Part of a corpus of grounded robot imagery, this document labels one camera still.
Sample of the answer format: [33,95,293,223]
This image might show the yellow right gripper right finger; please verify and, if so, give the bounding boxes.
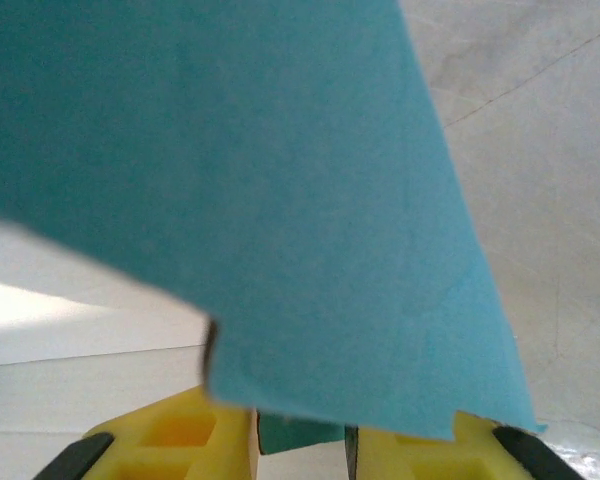
[346,409,586,480]

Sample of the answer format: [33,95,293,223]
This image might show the blue paper box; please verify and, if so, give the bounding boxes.
[0,0,550,459]

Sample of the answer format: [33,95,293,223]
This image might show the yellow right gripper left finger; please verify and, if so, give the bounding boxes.
[39,384,260,480]

